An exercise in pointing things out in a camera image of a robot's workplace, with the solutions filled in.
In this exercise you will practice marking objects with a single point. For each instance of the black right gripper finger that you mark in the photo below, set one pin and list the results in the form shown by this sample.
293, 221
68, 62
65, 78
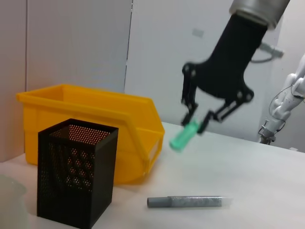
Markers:
190, 95
226, 109

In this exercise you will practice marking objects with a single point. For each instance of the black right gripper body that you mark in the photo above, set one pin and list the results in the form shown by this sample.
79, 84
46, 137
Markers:
228, 66

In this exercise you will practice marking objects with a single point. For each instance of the green utility knife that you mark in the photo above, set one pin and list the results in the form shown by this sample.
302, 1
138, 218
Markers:
183, 138

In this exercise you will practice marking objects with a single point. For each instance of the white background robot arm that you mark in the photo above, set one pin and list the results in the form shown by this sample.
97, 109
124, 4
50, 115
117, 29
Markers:
283, 107

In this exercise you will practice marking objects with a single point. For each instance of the silver glitter pen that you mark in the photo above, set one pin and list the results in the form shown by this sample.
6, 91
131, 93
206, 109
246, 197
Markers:
186, 201

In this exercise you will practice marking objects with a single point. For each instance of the black mesh pen holder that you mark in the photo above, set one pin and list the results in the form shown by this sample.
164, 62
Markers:
59, 202

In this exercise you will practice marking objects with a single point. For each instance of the pale green glass fruit bowl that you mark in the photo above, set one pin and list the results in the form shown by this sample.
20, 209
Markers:
9, 202

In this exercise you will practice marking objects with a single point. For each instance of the yellow plastic bin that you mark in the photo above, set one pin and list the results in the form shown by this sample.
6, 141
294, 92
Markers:
95, 107

